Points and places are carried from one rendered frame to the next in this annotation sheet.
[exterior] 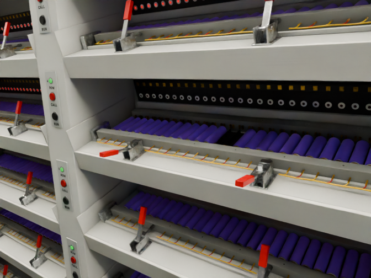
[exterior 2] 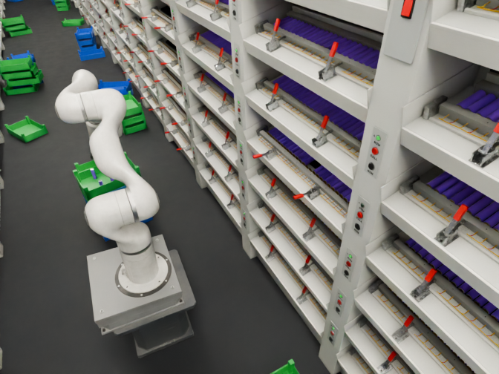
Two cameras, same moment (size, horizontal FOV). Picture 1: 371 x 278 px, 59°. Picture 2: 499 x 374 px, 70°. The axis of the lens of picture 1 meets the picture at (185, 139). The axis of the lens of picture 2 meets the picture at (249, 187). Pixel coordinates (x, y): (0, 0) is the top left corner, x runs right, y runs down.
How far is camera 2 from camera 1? 79 cm
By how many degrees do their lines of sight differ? 35
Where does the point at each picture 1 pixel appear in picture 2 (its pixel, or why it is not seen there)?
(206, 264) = (295, 215)
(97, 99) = not seen: hidden behind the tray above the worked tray
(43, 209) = (232, 156)
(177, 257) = (284, 207)
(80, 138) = (250, 134)
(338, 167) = (339, 202)
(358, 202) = (337, 220)
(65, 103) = (244, 116)
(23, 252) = (222, 169)
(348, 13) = (353, 145)
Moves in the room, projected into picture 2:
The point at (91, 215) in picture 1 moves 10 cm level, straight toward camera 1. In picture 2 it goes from (252, 171) to (249, 185)
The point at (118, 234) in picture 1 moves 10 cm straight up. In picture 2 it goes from (263, 185) to (263, 166)
